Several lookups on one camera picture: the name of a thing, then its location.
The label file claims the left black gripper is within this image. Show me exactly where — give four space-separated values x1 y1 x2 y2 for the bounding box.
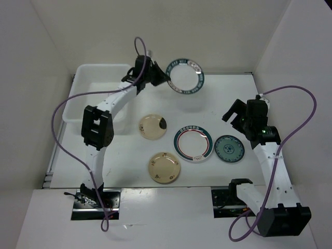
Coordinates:
143 61 170 86

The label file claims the white plate dark green rim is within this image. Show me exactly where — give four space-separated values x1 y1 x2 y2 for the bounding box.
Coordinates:
165 58 205 95

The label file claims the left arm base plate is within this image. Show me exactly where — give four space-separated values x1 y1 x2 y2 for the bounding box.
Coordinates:
71 189 121 221

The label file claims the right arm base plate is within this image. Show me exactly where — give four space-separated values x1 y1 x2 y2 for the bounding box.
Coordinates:
211 187 249 218

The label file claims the white plastic bin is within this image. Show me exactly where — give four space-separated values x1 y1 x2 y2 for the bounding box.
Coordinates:
62 64 131 136

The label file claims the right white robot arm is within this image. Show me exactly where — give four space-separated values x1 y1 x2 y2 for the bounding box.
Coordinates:
222 99 312 237

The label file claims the beige plate with black patch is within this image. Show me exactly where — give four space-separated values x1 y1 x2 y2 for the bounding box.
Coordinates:
139 114 167 140

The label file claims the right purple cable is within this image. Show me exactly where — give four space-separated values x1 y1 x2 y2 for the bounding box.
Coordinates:
229 85 317 241

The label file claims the purple cable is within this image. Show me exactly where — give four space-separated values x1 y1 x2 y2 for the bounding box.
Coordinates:
229 85 317 241
51 37 151 232

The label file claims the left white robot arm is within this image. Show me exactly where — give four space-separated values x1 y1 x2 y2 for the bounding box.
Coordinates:
80 56 171 208

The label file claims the beige plate with red marks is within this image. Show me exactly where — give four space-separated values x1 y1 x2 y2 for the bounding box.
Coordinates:
147 152 181 185

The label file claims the white plate red green rim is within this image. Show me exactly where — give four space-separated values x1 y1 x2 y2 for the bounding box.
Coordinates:
173 125 213 162

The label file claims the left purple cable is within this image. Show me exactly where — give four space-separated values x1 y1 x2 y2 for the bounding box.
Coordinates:
51 37 151 232

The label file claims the teal patterned small plate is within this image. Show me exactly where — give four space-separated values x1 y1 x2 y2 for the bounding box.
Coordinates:
214 135 245 163

